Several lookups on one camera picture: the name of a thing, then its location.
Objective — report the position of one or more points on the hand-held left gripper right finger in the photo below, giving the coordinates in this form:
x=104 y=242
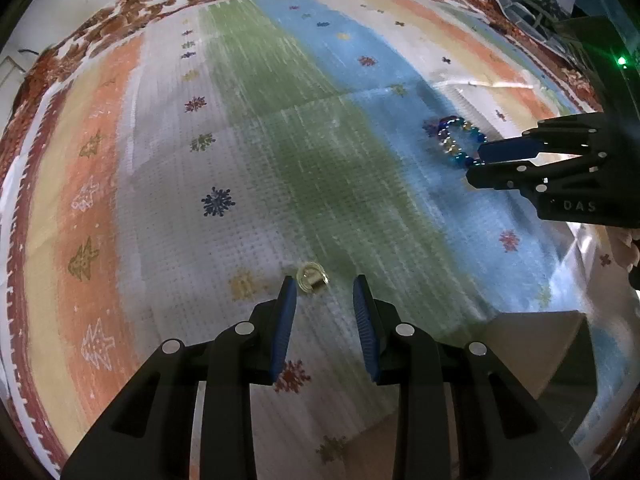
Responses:
x=365 y=330

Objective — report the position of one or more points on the striped pastel mat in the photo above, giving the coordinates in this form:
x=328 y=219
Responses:
x=250 y=160

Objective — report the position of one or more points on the person's right hand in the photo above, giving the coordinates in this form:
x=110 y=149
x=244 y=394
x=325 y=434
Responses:
x=625 y=249

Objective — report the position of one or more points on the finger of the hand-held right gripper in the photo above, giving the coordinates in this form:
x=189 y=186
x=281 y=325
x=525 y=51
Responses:
x=500 y=177
x=510 y=149

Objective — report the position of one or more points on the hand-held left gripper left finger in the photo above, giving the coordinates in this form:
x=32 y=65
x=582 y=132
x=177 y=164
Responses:
x=285 y=330

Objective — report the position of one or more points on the grey metal rack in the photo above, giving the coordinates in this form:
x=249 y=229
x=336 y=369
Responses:
x=525 y=7

